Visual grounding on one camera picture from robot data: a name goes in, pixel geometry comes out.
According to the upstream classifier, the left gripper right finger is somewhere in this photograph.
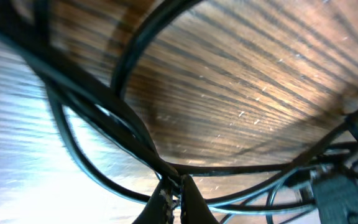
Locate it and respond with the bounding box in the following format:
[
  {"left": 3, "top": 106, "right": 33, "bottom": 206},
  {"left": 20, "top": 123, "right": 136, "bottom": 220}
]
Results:
[{"left": 180, "top": 175, "right": 219, "bottom": 224}]

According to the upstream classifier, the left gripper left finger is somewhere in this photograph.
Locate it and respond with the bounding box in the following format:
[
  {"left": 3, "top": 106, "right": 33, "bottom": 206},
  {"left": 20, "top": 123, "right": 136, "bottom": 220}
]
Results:
[{"left": 133, "top": 178, "right": 174, "bottom": 224}]

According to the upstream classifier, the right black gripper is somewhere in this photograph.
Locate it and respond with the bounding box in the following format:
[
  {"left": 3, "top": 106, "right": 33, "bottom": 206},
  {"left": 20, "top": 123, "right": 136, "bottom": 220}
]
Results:
[{"left": 312, "top": 110, "right": 358, "bottom": 224}]

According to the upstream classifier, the black usb cable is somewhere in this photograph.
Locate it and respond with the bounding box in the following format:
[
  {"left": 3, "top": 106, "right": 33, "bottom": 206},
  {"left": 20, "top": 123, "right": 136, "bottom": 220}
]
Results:
[{"left": 0, "top": 0, "right": 358, "bottom": 224}]

